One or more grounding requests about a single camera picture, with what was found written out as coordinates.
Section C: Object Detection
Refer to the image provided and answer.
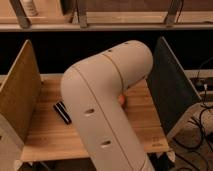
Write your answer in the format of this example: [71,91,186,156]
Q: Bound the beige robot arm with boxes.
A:
[61,40,154,171]

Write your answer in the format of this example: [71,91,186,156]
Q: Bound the white bottle on shelf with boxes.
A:
[23,0,38,17]

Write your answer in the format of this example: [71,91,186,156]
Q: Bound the orange brown bowl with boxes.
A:
[118,95,126,108]

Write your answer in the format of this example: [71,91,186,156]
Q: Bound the black striped rectangular block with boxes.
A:
[53,102,71,124]

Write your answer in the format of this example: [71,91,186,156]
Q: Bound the right dark side panel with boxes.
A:
[147,37,201,139]

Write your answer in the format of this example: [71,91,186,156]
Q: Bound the left wooden side panel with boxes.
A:
[0,40,41,171]

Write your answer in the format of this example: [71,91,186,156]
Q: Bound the wooden back shelf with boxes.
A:
[0,0,213,32]

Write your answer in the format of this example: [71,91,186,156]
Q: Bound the black floor cables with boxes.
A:
[173,56,213,171]

